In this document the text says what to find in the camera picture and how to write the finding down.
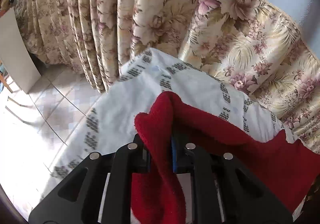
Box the red knitted sweater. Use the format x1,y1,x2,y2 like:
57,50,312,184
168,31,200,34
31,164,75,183
131,91,319,223

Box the white patterned bed sheet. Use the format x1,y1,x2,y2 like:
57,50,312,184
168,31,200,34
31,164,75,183
39,48,298,202

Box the white board panel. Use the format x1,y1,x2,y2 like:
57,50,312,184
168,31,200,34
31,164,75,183
0,8,41,94

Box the floral beige curtain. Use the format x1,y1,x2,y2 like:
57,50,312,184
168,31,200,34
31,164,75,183
15,0,319,152

